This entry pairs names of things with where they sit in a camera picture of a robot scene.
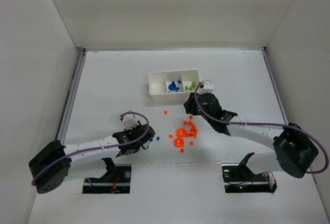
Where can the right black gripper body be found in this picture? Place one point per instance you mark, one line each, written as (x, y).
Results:
(191, 104)

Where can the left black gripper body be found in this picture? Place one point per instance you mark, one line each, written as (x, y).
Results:
(145, 136)

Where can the large blue round lego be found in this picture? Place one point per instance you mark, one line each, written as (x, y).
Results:
(172, 87)

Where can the orange round lego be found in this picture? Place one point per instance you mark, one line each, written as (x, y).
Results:
(179, 142)
(181, 132)

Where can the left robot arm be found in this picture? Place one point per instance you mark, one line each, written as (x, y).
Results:
(57, 163)

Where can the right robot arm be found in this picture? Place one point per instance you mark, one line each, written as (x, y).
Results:
(292, 151)

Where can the white three-compartment container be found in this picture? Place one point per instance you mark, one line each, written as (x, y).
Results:
(159, 82)

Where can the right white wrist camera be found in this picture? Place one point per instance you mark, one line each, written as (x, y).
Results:
(206, 86)

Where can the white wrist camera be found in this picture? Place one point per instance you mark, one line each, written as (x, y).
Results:
(128, 120)
(206, 86)

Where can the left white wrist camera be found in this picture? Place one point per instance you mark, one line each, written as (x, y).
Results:
(128, 120)

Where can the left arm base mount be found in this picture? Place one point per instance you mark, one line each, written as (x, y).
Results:
(115, 180)

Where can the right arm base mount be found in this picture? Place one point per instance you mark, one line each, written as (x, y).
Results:
(238, 178)

